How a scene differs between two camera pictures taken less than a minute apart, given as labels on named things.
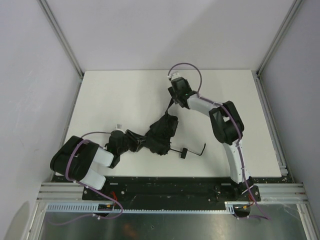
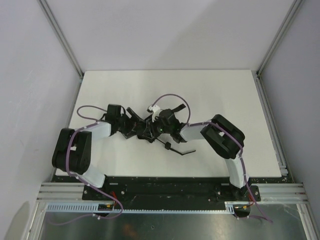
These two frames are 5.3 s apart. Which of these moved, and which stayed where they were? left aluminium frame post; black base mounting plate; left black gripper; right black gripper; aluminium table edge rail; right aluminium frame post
Moved: left black gripper; right black gripper
Stayed: left aluminium frame post; right aluminium frame post; aluminium table edge rail; black base mounting plate
